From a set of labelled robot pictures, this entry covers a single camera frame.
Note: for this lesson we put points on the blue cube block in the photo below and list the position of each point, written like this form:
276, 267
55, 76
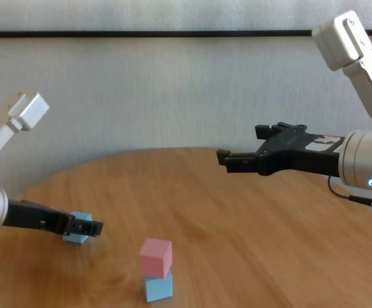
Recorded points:
83, 216
157, 288

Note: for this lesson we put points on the black wall rail strip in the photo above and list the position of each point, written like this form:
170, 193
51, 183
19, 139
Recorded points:
141, 33

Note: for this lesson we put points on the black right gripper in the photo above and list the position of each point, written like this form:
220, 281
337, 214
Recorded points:
301, 154

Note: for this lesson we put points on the pink cube block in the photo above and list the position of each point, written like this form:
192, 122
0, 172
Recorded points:
154, 260

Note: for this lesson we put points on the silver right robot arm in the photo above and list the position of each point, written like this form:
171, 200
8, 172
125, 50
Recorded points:
365, 160

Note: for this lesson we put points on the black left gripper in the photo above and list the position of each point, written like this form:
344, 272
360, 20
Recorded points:
35, 216

